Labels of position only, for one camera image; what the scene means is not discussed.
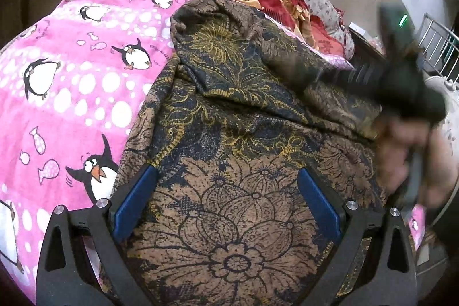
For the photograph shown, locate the white carved furniture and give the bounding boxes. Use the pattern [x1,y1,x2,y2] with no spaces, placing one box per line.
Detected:
[425,76,459,149]

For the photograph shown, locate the brown floral cloth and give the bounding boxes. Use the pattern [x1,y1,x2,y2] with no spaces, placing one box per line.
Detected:
[100,0,445,306]

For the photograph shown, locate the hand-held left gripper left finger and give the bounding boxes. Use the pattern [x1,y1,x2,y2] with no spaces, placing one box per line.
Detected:
[36,165,160,306]

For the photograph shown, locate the person's right forearm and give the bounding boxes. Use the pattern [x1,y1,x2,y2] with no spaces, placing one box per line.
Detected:
[425,130,459,224]

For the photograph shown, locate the person's right hand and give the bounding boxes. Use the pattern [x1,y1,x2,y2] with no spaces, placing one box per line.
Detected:
[373,116,433,208]

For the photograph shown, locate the pink penguin blanket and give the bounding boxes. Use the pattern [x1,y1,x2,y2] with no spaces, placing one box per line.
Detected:
[0,0,427,306]

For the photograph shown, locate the metal railing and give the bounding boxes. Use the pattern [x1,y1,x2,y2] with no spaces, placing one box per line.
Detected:
[416,14,459,84]

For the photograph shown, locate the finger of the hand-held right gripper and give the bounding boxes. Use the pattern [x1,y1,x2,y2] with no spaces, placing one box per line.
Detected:
[271,55,386,97]

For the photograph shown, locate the dark bedside table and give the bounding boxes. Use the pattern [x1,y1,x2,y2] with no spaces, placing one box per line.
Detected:
[349,24,390,72]

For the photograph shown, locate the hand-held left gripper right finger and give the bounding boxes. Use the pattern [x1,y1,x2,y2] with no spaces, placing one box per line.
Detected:
[297,168,418,306]

